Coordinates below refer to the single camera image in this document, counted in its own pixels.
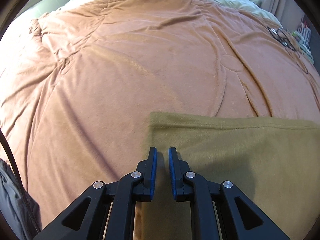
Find mustard brown printed t-shirt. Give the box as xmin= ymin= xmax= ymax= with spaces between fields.
xmin=134 ymin=112 xmax=319 ymax=239

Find folded grey clothes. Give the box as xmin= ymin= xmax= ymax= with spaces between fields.
xmin=1 ymin=160 xmax=37 ymax=239

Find orange bed blanket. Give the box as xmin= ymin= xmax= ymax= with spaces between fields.
xmin=1 ymin=0 xmax=319 ymax=225

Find white bedside cabinet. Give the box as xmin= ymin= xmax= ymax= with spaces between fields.
xmin=292 ymin=31 xmax=315 ymax=64

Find striped gift bag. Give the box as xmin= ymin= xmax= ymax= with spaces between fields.
xmin=297 ymin=18 xmax=311 ymax=51

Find right pink curtain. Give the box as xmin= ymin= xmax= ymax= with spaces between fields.
xmin=261 ymin=0 xmax=305 ymax=31

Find black cable on bed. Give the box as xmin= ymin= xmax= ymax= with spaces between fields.
xmin=266 ymin=25 xmax=310 ymax=75

